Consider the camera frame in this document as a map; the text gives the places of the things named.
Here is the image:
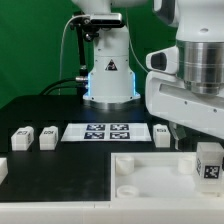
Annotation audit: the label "marker sheet with tags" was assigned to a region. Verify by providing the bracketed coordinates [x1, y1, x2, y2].
[61, 123, 151, 142]

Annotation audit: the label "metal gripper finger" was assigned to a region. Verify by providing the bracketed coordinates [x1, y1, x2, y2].
[169, 122, 186, 151]

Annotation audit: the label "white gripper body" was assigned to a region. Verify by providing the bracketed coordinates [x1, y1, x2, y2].
[145, 71, 224, 139]

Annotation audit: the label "white cable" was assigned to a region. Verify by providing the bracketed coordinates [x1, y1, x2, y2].
[58, 14, 84, 96]

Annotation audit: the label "black camera on mount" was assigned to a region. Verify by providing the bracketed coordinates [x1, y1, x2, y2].
[69, 13, 124, 42]

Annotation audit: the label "black cables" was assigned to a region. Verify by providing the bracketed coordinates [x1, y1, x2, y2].
[39, 77, 89, 96]

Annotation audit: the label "white obstacle fence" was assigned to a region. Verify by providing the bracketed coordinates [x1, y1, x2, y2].
[0, 157, 224, 224]

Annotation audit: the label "white square tabletop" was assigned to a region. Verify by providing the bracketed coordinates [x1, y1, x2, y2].
[111, 152, 224, 199]

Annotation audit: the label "black mount pole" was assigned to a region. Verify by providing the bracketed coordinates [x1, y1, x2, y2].
[76, 27, 88, 98]

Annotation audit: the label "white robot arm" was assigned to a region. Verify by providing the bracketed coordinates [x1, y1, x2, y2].
[71, 0, 224, 139]

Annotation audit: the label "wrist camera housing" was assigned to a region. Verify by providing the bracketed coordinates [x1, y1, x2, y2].
[146, 46, 179, 75]

